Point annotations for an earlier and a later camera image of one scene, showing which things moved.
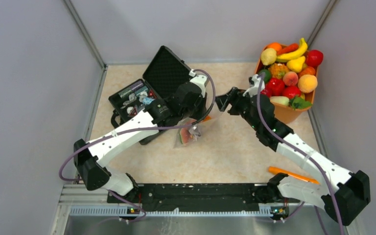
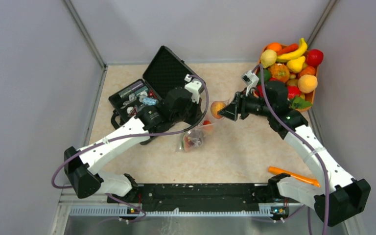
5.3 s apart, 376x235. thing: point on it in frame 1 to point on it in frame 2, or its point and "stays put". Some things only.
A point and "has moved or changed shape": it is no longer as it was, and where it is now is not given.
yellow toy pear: (295, 64) stays put
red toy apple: (313, 58) stays put
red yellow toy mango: (207, 118) to (207, 126)
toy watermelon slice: (184, 135) has moved or changed shape
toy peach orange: (307, 83) stays put
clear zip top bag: (189, 134) has moved or changed shape
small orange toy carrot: (292, 48) stays put
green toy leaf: (298, 103) stays put
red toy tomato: (291, 91) stays put
